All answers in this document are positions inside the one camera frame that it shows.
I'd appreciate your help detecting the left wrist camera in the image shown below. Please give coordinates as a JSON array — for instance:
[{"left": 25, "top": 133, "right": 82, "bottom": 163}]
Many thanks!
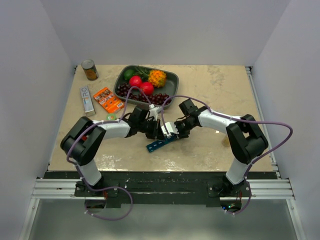
[{"left": 148, "top": 104, "right": 162, "bottom": 121}]

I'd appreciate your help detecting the green herb sprig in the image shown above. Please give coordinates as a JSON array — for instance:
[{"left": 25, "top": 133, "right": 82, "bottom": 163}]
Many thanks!
[{"left": 135, "top": 65, "right": 150, "bottom": 79}]

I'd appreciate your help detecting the dark red grape bunch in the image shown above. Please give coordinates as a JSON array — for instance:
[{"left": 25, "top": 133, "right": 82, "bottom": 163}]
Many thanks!
[{"left": 114, "top": 83, "right": 170, "bottom": 106}]

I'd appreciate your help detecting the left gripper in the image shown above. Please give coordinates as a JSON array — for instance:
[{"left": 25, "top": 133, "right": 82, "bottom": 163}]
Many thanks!
[{"left": 138, "top": 118, "right": 166, "bottom": 142}]

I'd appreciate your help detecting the teal weekly pill organizer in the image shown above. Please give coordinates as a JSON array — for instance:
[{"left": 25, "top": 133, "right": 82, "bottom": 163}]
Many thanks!
[{"left": 146, "top": 138, "right": 177, "bottom": 153}]

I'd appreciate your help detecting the red apple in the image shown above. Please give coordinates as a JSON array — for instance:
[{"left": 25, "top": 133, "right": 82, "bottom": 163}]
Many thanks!
[
  {"left": 129, "top": 75, "right": 143, "bottom": 89},
  {"left": 140, "top": 82, "right": 154, "bottom": 96}
]

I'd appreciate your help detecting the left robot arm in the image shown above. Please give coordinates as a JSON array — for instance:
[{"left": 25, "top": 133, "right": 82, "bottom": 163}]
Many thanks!
[{"left": 60, "top": 104, "right": 161, "bottom": 196}]

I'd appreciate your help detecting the green lime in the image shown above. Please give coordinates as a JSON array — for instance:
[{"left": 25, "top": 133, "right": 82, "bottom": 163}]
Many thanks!
[{"left": 123, "top": 69, "right": 135, "bottom": 81}]

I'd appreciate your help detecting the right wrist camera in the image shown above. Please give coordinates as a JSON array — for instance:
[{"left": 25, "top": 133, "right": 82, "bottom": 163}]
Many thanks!
[{"left": 161, "top": 121, "right": 179, "bottom": 138}]

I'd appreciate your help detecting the tin can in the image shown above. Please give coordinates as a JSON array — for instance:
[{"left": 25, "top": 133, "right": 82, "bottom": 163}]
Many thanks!
[{"left": 81, "top": 59, "right": 99, "bottom": 81}]

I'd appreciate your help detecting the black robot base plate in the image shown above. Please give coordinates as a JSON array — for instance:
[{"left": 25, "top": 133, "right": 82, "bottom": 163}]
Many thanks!
[{"left": 35, "top": 171, "right": 282, "bottom": 208}]

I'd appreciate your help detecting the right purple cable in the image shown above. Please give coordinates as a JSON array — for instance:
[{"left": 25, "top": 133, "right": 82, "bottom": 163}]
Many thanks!
[{"left": 161, "top": 95, "right": 294, "bottom": 216}]

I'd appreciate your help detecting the green bottle lid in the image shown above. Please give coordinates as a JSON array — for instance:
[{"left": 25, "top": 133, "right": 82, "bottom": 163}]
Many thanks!
[{"left": 106, "top": 113, "right": 118, "bottom": 121}]

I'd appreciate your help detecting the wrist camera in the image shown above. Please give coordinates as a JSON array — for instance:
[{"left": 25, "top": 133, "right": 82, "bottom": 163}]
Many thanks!
[
  {"left": 161, "top": 121, "right": 179, "bottom": 138},
  {"left": 148, "top": 104, "right": 162, "bottom": 121}
]

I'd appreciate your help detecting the orange spiky fruit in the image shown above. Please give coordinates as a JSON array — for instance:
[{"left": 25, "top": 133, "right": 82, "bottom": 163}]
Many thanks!
[{"left": 148, "top": 70, "right": 167, "bottom": 88}]

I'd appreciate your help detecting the grey fruit tray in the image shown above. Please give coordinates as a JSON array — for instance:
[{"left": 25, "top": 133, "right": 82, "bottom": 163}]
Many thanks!
[{"left": 113, "top": 65, "right": 179, "bottom": 109}]

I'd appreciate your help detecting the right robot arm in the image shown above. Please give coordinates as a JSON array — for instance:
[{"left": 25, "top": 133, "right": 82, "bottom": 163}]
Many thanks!
[{"left": 161, "top": 99, "right": 269, "bottom": 197}]

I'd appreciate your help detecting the orange snack box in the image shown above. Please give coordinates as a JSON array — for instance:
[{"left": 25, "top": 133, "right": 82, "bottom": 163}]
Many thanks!
[{"left": 93, "top": 87, "right": 125, "bottom": 114}]

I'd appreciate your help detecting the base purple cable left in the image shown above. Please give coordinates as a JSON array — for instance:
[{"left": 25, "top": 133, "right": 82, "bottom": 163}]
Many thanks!
[{"left": 84, "top": 185, "right": 134, "bottom": 222}]

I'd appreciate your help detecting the silver toothpaste box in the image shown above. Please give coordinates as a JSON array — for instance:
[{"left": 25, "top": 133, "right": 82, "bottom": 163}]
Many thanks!
[{"left": 79, "top": 85, "right": 96, "bottom": 117}]

